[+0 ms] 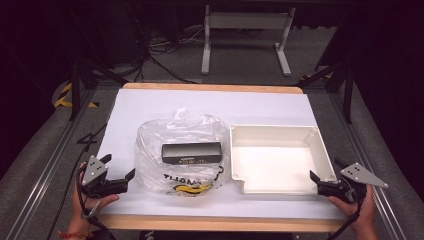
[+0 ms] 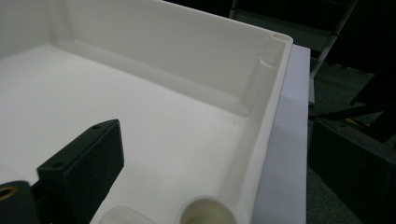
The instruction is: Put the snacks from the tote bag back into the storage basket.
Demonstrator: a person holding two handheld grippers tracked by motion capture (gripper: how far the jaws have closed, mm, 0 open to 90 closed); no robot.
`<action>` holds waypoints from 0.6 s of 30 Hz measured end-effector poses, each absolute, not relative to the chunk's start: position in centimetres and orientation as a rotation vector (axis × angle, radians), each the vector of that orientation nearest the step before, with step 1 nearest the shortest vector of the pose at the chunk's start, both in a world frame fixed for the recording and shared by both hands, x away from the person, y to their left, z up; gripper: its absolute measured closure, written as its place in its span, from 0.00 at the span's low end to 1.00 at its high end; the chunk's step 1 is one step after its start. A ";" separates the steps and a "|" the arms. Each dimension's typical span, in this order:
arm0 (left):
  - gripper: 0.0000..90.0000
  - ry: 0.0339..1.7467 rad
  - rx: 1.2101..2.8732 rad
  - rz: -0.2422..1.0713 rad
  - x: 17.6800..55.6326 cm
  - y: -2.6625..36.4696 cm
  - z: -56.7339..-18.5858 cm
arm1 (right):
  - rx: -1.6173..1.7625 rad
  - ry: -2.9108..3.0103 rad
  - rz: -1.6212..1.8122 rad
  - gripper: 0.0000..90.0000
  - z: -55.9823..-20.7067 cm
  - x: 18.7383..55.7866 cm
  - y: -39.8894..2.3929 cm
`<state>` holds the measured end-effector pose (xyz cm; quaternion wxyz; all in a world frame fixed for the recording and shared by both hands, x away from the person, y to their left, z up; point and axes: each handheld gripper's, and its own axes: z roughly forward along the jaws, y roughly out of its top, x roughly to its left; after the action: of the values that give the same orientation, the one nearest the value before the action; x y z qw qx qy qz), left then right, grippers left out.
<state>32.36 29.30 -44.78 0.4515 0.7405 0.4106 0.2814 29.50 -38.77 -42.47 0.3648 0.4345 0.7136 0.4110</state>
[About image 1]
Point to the person's right hand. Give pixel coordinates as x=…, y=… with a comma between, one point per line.
x=364, y=213

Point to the black tripod stand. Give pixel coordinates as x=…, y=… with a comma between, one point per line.
x=348, y=96
x=76, y=90

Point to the yellow black floor tape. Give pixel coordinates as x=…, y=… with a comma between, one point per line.
x=61, y=101

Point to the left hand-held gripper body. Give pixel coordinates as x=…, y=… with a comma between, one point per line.
x=94, y=170

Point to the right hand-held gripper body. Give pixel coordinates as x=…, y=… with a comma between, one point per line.
x=361, y=175

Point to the aluminium rail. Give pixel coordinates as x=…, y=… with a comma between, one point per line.
x=355, y=140
x=50, y=160

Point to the white paper sheet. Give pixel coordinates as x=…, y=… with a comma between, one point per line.
x=216, y=106

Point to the person's left hand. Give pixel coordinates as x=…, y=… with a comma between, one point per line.
x=76, y=207

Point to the clear plastic bag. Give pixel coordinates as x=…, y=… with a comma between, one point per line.
x=150, y=140

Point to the white plastic box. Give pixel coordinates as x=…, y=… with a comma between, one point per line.
x=273, y=163

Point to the black rectangular box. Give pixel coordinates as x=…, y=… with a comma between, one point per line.
x=191, y=151

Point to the grey metal stand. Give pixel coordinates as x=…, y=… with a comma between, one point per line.
x=248, y=20

